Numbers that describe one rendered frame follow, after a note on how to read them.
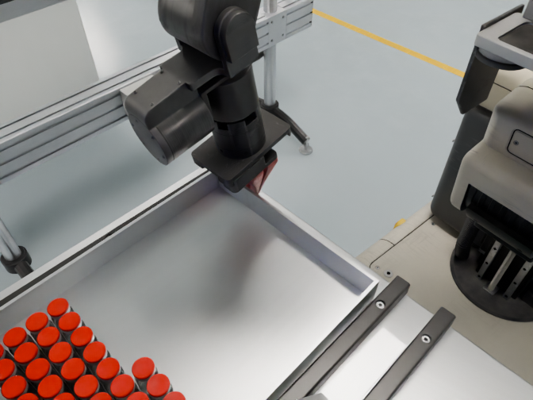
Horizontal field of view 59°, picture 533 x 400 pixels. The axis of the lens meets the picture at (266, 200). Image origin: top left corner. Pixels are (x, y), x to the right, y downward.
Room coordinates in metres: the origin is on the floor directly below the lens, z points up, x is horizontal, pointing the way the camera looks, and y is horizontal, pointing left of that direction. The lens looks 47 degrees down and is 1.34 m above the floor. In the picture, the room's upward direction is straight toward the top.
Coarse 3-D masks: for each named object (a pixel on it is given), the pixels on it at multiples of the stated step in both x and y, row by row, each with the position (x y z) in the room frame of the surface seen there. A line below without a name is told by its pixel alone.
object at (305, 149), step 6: (276, 102) 1.71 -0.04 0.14; (264, 108) 1.68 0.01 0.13; (270, 108) 1.68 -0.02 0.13; (276, 108) 1.68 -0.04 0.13; (276, 114) 1.65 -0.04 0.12; (282, 114) 1.64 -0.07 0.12; (282, 120) 1.63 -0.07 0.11; (288, 120) 1.62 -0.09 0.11; (294, 126) 1.59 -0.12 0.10; (294, 132) 1.58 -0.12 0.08; (300, 132) 1.57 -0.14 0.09; (300, 138) 1.55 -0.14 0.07; (306, 138) 1.55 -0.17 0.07; (306, 144) 1.55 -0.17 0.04; (300, 150) 1.54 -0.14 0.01; (306, 150) 1.54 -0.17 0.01; (312, 150) 1.55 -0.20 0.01
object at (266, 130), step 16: (256, 112) 0.40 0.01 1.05; (224, 128) 0.39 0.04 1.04; (240, 128) 0.38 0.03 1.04; (256, 128) 0.39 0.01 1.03; (272, 128) 0.43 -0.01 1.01; (288, 128) 0.43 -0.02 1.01; (208, 144) 0.41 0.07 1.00; (224, 144) 0.39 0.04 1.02; (240, 144) 0.38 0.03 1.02; (256, 144) 0.39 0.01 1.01; (272, 144) 0.41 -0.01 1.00; (208, 160) 0.39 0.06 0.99; (224, 160) 0.39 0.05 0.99; (240, 160) 0.38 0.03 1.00; (256, 160) 0.39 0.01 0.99; (224, 176) 0.36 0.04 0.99
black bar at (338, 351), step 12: (396, 276) 0.30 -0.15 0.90; (396, 288) 0.28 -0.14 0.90; (408, 288) 0.29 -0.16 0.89; (384, 300) 0.27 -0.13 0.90; (396, 300) 0.27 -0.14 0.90; (372, 312) 0.25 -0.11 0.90; (384, 312) 0.26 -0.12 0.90; (360, 324) 0.24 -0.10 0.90; (372, 324) 0.24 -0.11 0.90; (348, 336) 0.23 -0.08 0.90; (360, 336) 0.23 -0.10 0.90; (336, 348) 0.21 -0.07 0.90; (348, 348) 0.21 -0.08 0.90; (324, 360) 0.20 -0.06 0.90; (336, 360) 0.20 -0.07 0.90; (312, 372) 0.19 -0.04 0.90; (324, 372) 0.19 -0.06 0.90; (300, 384) 0.18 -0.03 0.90; (312, 384) 0.18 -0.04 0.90; (288, 396) 0.17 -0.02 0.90; (300, 396) 0.17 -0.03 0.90
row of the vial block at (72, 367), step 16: (32, 320) 0.23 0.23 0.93; (48, 320) 0.23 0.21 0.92; (32, 336) 0.22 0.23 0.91; (48, 336) 0.21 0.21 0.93; (48, 352) 0.20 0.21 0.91; (64, 352) 0.20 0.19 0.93; (64, 368) 0.18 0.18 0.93; (80, 368) 0.18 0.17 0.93; (80, 384) 0.17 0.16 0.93; (96, 384) 0.17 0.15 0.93
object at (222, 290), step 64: (192, 192) 0.43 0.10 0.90; (128, 256) 0.34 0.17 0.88; (192, 256) 0.34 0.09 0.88; (256, 256) 0.34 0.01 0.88; (320, 256) 0.33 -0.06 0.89; (0, 320) 0.24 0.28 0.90; (128, 320) 0.26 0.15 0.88; (192, 320) 0.26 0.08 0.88; (256, 320) 0.26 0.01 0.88; (320, 320) 0.26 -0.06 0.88; (192, 384) 0.19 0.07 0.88; (256, 384) 0.19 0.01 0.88
